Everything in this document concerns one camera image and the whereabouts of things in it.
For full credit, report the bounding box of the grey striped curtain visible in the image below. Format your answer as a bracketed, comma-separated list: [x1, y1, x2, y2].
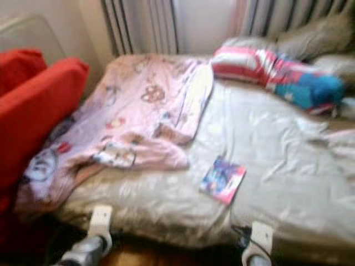
[101, 0, 178, 56]
[233, 0, 355, 39]

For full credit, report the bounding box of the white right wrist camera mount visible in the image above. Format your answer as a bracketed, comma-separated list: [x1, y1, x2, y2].
[243, 222, 274, 261]

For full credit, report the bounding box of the grey quilted mattress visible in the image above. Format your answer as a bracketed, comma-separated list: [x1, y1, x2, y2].
[0, 14, 67, 67]

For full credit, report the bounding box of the pink white striped pillow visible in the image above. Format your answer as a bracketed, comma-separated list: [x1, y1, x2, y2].
[211, 45, 275, 86]

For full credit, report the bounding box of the red cushion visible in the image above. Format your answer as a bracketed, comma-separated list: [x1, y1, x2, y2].
[0, 48, 48, 95]
[0, 57, 90, 255]

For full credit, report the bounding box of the pink printed blanket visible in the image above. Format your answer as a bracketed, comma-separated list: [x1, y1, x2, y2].
[14, 54, 214, 219]

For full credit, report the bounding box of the colourful magazine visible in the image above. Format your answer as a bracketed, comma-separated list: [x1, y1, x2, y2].
[200, 155, 246, 206]

